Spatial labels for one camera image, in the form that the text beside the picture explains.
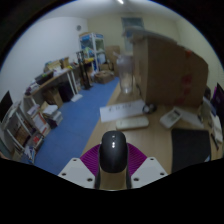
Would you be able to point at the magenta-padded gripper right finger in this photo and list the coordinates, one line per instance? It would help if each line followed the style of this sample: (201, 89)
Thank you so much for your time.
(150, 171)

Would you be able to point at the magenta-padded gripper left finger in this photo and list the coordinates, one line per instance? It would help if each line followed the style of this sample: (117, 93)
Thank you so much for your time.
(75, 171)

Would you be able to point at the black computer mouse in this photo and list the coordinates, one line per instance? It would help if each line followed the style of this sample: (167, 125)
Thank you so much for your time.
(113, 151)

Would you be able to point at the black mouse pad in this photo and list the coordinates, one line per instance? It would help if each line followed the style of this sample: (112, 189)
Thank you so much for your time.
(190, 148)

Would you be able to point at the white remote control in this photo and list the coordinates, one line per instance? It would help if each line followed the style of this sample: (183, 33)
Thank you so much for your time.
(132, 123)

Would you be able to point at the white calculator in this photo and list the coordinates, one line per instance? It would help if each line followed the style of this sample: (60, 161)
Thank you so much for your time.
(170, 118)

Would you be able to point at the shelf unit with books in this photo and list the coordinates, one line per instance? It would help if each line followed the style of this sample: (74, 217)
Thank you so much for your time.
(30, 130)

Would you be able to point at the white printed paper sheet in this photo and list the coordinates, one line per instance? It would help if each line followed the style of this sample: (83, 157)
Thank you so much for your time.
(121, 110)

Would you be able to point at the plain white paper sheet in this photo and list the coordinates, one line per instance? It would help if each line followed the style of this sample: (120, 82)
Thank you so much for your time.
(191, 117)

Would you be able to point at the black pen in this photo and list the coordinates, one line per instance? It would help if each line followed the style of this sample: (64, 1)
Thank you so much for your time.
(215, 140)

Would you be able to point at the brown cardboard box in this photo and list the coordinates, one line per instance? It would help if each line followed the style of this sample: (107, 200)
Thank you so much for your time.
(52, 97)

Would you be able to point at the black computer tower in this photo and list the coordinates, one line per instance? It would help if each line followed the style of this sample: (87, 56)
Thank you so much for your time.
(66, 91)

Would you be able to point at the black monitor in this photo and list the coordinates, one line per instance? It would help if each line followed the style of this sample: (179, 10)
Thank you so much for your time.
(5, 106)

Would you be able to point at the wooden side desk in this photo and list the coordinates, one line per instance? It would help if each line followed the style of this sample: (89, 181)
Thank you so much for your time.
(56, 76)

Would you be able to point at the open cardboard box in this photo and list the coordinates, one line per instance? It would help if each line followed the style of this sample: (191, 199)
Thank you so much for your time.
(104, 76)

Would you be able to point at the black laptop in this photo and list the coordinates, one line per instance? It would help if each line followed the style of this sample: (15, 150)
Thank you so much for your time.
(219, 100)

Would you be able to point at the large cardboard box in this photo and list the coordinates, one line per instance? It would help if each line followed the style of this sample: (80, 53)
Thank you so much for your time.
(170, 73)

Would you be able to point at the black metal stand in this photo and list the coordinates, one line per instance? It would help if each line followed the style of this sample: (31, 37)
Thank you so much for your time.
(85, 71)

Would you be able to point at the clear plastic jar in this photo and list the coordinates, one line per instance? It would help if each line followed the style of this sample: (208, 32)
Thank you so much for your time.
(125, 73)

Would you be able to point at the stacked cardboard boxes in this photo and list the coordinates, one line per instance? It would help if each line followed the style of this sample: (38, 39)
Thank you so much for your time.
(112, 56)

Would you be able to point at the blue white display cabinet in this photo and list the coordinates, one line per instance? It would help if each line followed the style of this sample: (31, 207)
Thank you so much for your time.
(93, 48)

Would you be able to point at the grey door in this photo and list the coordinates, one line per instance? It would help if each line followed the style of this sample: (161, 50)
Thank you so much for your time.
(132, 24)

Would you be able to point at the round wall fixture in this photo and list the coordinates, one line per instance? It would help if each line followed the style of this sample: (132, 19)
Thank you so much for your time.
(79, 28)

